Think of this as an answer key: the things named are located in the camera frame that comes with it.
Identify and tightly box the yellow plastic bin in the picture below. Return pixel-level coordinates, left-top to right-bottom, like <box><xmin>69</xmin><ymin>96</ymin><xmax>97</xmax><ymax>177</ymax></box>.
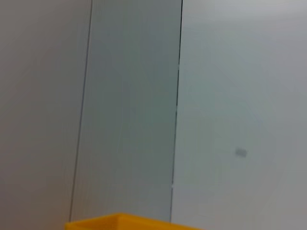
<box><xmin>64</xmin><ymin>212</ymin><xmax>204</xmax><ymax>230</ymax></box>

